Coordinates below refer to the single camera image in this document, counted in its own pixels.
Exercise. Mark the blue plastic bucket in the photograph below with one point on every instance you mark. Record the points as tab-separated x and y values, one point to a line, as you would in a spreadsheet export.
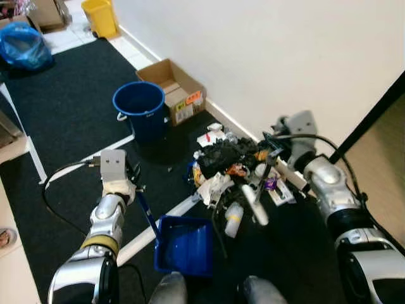
140	111

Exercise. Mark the blue plastic dustpan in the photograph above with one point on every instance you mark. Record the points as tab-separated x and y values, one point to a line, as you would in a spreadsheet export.
185	246

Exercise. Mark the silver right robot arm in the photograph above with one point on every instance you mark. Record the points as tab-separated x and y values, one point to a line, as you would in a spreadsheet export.
329	180

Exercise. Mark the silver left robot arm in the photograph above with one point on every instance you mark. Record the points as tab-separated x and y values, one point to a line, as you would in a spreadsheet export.
104	221

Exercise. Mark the cream cloth wrist wrap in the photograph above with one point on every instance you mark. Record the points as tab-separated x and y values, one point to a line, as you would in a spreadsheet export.
120	190

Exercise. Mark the white card with purple item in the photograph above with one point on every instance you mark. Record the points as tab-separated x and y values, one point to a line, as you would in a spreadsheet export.
280	191

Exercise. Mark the orange snack wrapper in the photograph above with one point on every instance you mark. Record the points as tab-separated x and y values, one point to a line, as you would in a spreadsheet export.
236	170

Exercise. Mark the black plastic trash bag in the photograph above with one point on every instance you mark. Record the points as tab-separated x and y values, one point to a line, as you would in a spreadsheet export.
221	157

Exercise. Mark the white paper with red mark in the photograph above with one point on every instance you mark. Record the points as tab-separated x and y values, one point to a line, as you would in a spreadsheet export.
212	136

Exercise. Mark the crumpled white paper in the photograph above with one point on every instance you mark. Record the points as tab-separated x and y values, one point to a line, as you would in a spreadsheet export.
214	189

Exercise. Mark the clear plastic bottle pale label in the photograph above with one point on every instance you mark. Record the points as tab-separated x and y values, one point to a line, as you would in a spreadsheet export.
233	218

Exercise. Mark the open cardboard box orange label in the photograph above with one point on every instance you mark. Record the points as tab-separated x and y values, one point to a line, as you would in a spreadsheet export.
183	101

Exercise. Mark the grey left robot leg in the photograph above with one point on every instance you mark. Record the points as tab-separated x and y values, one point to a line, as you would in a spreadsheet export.
168	290

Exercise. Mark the grey robot leg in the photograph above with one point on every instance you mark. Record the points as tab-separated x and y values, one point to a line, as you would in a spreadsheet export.
168	290
264	292

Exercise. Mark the grey right robot leg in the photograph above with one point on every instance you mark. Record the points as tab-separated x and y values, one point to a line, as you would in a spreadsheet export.
264	292

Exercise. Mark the yellow plastic bin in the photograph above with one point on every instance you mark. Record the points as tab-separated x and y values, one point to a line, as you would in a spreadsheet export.
100	18

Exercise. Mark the blue plastic bag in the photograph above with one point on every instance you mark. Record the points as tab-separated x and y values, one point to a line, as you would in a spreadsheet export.
24	45

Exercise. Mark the brown cardboard box with clutter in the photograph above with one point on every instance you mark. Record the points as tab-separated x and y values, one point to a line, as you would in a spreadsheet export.
49	14

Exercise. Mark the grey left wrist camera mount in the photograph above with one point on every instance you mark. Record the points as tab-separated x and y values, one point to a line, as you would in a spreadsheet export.
112	166

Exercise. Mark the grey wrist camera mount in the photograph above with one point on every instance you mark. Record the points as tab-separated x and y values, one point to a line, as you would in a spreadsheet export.
301	126
112	166

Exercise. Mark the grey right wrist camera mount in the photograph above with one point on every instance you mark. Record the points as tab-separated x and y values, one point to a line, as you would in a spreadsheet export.
301	126

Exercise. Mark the black door frame trim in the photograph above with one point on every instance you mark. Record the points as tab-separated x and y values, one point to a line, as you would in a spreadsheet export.
367	120

